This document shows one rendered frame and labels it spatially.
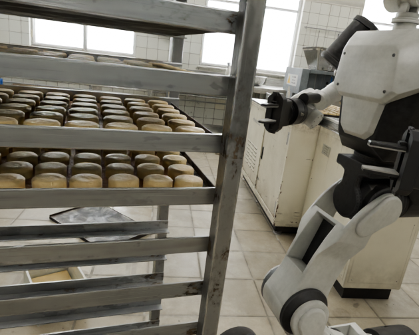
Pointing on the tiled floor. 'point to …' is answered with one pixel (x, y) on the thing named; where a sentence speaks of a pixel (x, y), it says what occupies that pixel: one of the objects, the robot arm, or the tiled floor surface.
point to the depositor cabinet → (279, 168)
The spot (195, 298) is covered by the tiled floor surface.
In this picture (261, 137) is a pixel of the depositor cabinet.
